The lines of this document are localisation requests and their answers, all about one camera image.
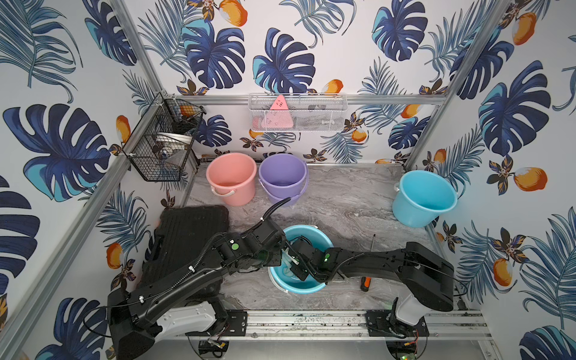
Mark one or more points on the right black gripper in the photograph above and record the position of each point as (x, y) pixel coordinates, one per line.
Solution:
(300, 274)

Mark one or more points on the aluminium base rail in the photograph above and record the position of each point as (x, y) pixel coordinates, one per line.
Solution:
(338, 325)

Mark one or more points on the black ribbed case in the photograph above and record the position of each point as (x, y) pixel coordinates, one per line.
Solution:
(179, 238)

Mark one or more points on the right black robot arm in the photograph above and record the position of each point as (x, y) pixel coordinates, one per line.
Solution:
(427, 276)

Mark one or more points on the black wire basket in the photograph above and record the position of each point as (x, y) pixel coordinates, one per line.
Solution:
(163, 146)

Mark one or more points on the purple plastic bucket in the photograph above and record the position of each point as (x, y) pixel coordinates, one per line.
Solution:
(284, 176)

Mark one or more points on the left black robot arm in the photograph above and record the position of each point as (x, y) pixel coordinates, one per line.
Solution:
(133, 316)

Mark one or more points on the pink triangular sponge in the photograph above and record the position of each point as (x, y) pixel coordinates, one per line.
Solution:
(278, 117)

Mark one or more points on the orange handled screwdriver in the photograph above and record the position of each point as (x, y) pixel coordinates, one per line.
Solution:
(366, 281)

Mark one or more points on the teal bucket with white handle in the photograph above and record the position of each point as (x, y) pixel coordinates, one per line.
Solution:
(282, 277)

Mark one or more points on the pink plastic bucket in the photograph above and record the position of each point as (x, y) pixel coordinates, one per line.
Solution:
(232, 178)

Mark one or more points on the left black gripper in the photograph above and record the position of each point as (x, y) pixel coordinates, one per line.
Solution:
(274, 243)

